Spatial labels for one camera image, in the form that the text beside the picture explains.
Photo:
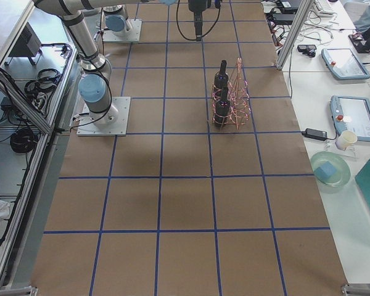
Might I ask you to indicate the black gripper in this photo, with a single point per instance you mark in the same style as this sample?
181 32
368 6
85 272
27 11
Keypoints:
197 6

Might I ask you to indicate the dark wine bottle front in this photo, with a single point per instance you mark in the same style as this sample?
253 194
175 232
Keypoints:
222 107

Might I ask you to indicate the dark wine bottle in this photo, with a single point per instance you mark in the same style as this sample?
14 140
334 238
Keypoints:
221 77
222 107

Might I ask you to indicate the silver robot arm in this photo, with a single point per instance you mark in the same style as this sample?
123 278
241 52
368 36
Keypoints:
116 19
94 88

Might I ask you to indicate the dark wine bottle rear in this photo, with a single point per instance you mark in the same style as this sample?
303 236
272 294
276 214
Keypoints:
221 77

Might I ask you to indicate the black webcam device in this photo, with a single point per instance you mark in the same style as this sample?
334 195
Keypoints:
307 49

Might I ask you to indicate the far blue teach pendant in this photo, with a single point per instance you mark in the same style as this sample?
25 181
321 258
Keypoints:
344 64

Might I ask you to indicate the blue teach pendant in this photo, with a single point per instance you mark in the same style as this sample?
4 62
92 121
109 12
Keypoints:
353 114
344 64

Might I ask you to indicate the black power adapter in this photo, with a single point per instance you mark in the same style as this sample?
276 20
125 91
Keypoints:
314 134

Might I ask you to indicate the grey electronics box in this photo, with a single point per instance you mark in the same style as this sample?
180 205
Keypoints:
28 45

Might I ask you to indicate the near blue teach pendant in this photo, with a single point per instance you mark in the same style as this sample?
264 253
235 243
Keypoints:
353 114

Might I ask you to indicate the white paper cup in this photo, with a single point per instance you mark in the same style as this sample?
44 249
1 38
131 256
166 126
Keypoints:
345 139

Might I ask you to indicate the brown gridded paper mat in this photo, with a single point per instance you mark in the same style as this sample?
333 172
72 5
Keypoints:
180 206

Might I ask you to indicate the blue foam cube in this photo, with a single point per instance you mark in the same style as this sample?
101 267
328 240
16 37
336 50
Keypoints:
325 170

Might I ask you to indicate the green glass plate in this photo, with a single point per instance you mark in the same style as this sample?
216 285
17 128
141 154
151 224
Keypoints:
343 173

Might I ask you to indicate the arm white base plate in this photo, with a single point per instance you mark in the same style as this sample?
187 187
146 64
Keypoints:
113 123
132 37

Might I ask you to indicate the copper wire wine basket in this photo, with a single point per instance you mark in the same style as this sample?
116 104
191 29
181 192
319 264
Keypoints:
240 110

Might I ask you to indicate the aluminium frame post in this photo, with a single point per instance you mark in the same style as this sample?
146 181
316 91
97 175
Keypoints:
297 24

